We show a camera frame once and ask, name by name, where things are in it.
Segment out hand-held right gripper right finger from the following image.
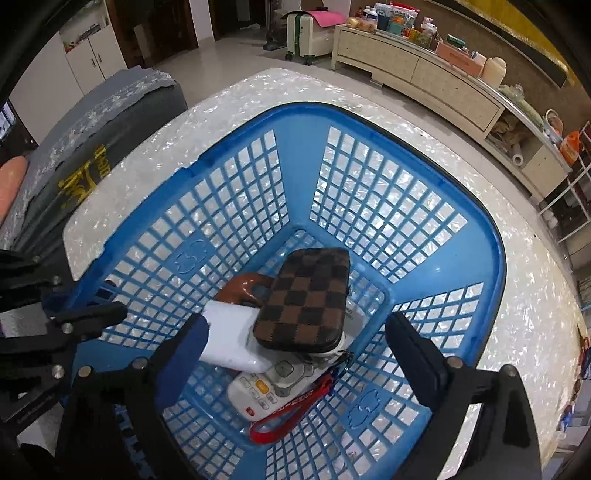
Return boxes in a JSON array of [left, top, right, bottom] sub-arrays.
[[385, 312, 543, 480]]

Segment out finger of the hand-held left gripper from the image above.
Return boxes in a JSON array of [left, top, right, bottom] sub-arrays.
[[0, 302, 129, 393], [0, 249, 77, 315]]

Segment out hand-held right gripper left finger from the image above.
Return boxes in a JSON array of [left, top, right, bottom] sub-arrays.
[[55, 313, 211, 480]]

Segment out white power bank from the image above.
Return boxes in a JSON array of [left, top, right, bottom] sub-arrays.
[[198, 300, 271, 374]]

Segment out white remote control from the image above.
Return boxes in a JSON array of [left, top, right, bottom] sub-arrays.
[[226, 353, 333, 423]]

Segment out blue plastic basket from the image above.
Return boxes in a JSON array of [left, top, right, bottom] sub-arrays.
[[62, 102, 506, 480]]

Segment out red lanyard strap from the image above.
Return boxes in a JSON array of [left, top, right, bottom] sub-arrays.
[[249, 351, 356, 445]]

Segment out brown checkered case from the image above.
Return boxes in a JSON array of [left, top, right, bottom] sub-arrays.
[[253, 248, 352, 354]]

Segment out black seat yellow print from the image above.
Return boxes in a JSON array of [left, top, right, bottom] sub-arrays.
[[0, 80, 190, 259]]

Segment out peach cushion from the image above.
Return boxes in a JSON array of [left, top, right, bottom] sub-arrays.
[[0, 156, 28, 222]]

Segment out red and blue packets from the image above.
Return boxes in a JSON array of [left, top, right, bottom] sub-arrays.
[[573, 323, 591, 379]]

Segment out white metal shelf rack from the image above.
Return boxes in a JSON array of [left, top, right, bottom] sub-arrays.
[[538, 157, 591, 245]]

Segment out white cupboard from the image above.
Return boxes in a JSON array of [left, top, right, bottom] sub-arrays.
[[59, 18, 126, 83]]

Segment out orange bag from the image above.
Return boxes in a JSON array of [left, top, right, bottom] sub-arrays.
[[560, 130, 581, 164]]

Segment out cream TV cabinet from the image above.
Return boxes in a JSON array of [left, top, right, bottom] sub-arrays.
[[331, 24, 573, 199]]

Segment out cream jar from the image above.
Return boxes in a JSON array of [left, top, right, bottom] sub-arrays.
[[482, 56, 508, 88]]

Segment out salmon cardboard box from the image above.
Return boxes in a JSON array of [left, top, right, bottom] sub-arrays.
[[436, 39, 485, 77]]

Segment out cream suitcase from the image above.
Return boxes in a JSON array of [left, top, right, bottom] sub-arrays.
[[283, 10, 335, 63]]

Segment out group of bottles and jars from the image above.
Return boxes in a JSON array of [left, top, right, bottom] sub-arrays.
[[348, 2, 439, 49]]

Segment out pink folder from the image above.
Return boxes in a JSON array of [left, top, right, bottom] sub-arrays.
[[307, 8, 347, 26]]

